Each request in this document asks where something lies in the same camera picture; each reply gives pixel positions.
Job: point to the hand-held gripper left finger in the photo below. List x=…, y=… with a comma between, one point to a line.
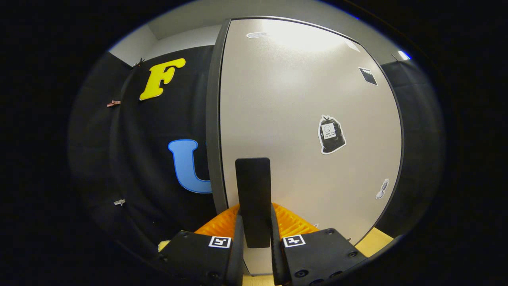
x=237, y=254

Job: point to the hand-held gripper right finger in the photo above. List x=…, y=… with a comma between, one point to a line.
x=276, y=258

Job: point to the grey shoe cabinet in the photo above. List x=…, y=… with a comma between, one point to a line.
x=212, y=119

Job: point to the yellow pineapple plush toy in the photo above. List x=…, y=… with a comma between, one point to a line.
x=163, y=245

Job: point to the silver cloth clip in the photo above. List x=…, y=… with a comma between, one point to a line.
x=119, y=202

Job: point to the black backdrop cloth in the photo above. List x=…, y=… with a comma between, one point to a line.
x=131, y=159

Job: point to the red cloth clip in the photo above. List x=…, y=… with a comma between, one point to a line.
x=114, y=103

